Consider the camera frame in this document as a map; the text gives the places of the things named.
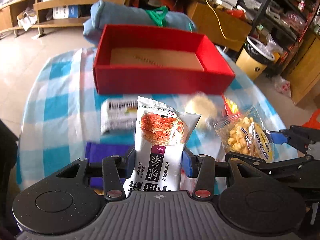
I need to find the black metal shelf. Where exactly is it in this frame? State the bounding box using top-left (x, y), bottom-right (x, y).
top-left (236, 0), bottom-right (319, 44)

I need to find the purple snack packet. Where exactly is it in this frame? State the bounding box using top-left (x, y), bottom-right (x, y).
top-left (85, 141), bottom-right (133, 190)

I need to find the round rice cracker pack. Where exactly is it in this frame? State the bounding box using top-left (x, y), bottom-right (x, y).
top-left (184, 94), bottom-right (218, 130)

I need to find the white plastic bag on floor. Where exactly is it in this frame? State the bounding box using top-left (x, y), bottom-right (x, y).
top-left (271, 75), bottom-right (291, 98)

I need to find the yellow trash bin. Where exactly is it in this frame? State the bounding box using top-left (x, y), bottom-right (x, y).
top-left (235, 36), bottom-right (275, 81)

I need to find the green string bag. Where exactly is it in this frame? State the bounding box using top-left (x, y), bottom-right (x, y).
top-left (145, 6), bottom-right (169, 27)

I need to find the white blue box on shelf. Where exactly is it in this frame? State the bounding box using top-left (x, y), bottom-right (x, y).
top-left (53, 5), bottom-right (80, 20)

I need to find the red cardboard box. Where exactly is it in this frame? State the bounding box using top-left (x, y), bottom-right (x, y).
top-left (93, 24), bottom-right (235, 95)

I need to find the white Kaprons wafer pack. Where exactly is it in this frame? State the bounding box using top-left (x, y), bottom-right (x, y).
top-left (100, 98), bottom-right (138, 134)

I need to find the red Trolli candy packet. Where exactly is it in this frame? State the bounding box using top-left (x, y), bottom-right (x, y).
top-left (222, 95), bottom-right (240, 116)

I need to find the white spicy strips snack bag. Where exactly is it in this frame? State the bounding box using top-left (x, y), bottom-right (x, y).
top-left (124, 96), bottom-right (200, 194)

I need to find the yellow corn puffs bag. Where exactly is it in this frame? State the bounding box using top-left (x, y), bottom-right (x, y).
top-left (214, 106), bottom-right (274, 163)

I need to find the blue white checkered tablecloth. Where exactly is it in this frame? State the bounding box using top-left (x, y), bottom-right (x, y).
top-left (16, 48), bottom-right (286, 190)

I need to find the long wooden TV cabinet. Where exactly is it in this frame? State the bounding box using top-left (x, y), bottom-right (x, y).
top-left (0, 0), bottom-right (253, 53)

